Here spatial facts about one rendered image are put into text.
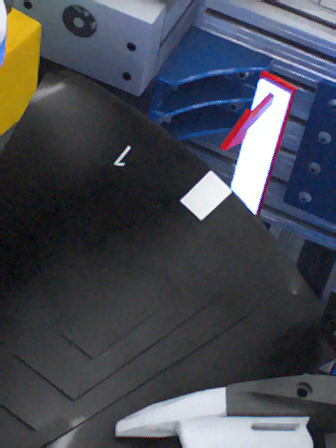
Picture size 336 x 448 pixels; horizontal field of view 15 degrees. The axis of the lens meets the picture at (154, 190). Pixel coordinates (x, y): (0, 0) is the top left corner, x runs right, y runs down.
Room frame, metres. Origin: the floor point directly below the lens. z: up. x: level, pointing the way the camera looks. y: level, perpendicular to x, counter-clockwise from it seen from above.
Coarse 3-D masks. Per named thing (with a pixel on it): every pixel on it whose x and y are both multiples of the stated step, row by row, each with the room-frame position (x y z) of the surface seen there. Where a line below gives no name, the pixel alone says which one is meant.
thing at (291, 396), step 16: (240, 384) 0.36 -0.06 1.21; (256, 384) 0.36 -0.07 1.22; (272, 384) 0.36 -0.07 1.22; (288, 384) 0.36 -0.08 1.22; (304, 384) 0.36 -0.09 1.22; (320, 384) 0.36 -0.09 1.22; (240, 400) 0.35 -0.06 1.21; (256, 400) 0.35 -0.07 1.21; (272, 400) 0.35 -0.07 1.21; (288, 400) 0.35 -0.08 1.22; (304, 400) 0.35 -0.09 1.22; (320, 400) 0.35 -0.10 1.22; (288, 416) 0.35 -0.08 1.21; (304, 416) 0.35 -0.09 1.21; (320, 416) 0.35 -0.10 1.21
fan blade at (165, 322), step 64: (64, 128) 0.51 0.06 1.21; (128, 128) 0.52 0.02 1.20; (0, 192) 0.46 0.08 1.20; (64, 192) 0.47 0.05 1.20; (128, 192) 0.48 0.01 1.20; (0, 256) 0.42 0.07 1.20; (64, 256) 0.43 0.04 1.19; (128, 256) 0.44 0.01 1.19; (192, 256) 0.46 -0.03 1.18; (256, 256) 0.48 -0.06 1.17; (0, 320) 0.38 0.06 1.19; (64, 320) 0.39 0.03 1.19; (128, 320) 0.40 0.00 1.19; (192, 320) 0.42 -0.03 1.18; (256, 320) 0.44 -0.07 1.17; (320, 320) 0.46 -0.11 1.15; (0, 384) 0.35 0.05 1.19; (64, 384) 0.36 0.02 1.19; (128, 384) 0.37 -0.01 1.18; (192, 384) 0.38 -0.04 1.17
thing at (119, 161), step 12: (120, 132) 0.52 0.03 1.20; (120, 144) 0.51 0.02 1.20; (132, 144) 0.51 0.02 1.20; (108, 156) 0.50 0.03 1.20; (120, 156) 0.50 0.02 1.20; (132, 156) 0.51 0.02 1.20; (144, 156) 0.51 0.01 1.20; (108, 168) 0.49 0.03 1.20; (120, 168) 0.50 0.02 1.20; (132, 168) 0.50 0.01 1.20
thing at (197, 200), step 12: (204, 180) 0.51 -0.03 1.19; (216, 180) 0.51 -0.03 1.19; (192, 192) 0.50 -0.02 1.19; (204, 192) 0.50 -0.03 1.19; (216, 192) 0.50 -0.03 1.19; (228, 192) 0.51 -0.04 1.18; (192, 204) 0.49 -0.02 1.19; (204, 204) 0.49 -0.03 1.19; (216, 204) 0.50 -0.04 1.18; (204, 216) 0.49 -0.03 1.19
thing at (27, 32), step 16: (16, 16) 0.75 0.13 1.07; (16, 32) 0.73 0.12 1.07; (32, 32) 0.74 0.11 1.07; (16, 48) 0.72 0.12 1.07; (32, 48) 0.74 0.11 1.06; (16, 64) 0.72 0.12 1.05; (32, 64) 0.74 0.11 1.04; (0, 80) 0.70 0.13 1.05; (16, 80) 0.72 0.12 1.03; (32, 80) 0.74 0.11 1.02; (0, 96) 0.70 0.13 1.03; (16, 96) 0.72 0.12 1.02; (0, 112) 0.70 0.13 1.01; (16, 112) 0.72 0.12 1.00; (0, 128) 0.71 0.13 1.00
